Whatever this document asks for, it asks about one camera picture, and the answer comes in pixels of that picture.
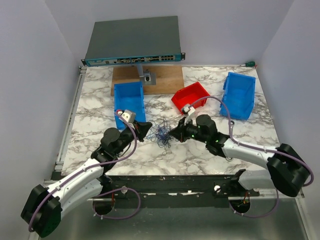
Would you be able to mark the red plastic bin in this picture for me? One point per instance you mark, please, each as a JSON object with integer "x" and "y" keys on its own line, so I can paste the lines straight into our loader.
{"x": 188, "y": 95}

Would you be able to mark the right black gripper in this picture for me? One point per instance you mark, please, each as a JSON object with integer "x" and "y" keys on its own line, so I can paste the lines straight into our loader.
{"x": 180, "y": 132}

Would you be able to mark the grey network switch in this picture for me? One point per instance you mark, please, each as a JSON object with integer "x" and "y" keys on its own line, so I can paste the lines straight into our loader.
{"x": 134, "y": 41}

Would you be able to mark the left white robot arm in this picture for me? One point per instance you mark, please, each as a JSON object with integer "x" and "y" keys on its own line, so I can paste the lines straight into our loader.
{"x": 46, "y": 206}

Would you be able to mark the right blue plastic bin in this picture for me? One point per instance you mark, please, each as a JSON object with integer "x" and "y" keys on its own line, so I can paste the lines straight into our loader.
{"x": 239, "y": 95}

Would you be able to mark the grey metal stand bracket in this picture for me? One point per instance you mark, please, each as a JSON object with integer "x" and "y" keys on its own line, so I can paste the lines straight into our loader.
{"x": 146, "y": 77}

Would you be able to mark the wooden board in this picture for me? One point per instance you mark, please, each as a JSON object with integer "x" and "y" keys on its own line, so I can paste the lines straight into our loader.
{"x": 168, "y": 78}

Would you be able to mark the blue plastic bin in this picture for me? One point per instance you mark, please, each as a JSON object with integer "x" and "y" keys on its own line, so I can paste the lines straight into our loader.
{"x": 130, "y": 96}
{"x": 239, "y": 95}

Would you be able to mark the left blue plastic bin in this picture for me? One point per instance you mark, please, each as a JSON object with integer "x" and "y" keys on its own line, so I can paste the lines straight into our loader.
{"x": 130, "y": 96}

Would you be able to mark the silver ratchet wrench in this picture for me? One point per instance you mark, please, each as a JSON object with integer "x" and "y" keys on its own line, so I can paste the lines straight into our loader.
{"x": 231, "y": 125}

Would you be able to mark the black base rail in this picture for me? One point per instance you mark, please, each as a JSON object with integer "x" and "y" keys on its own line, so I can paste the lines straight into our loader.
{"x": 171, "y": 191}

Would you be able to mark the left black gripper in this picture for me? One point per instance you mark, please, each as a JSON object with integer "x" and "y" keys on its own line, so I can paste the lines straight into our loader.
{"x": 141, "y": 129}

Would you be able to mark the green handled screwdriver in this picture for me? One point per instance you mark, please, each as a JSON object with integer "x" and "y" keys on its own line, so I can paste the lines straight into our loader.
{"x": 249, "y": 64}

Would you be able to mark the aluminium frame rail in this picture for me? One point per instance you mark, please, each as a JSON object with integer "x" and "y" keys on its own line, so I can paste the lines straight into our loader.
{"x": 70, "y": 120}

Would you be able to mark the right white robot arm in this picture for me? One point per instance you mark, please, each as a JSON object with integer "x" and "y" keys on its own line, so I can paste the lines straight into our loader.
{"x": 282, "y": 168}

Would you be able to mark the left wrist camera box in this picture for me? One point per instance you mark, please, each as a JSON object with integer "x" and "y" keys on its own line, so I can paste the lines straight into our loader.
{"x": 126, "y": 116}

